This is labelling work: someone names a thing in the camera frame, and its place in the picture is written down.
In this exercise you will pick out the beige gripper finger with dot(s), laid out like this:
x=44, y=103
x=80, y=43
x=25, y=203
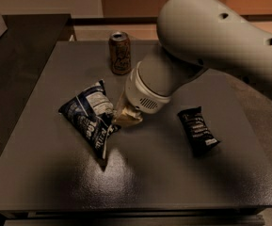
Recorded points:
x=127, y=116
x=122, y=106

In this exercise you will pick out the black snack bag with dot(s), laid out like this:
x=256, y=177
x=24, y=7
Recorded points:
x=198, y=134

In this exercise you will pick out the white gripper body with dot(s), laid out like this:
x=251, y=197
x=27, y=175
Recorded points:
x=140, y=95

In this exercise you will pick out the orange soda can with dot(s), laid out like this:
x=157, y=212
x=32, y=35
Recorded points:
x=120, y=53

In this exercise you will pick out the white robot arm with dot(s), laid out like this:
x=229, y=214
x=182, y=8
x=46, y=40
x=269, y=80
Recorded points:
x=193, y=37

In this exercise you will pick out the blue chip bag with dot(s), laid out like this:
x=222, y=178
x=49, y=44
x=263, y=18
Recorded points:
x=91, y=114

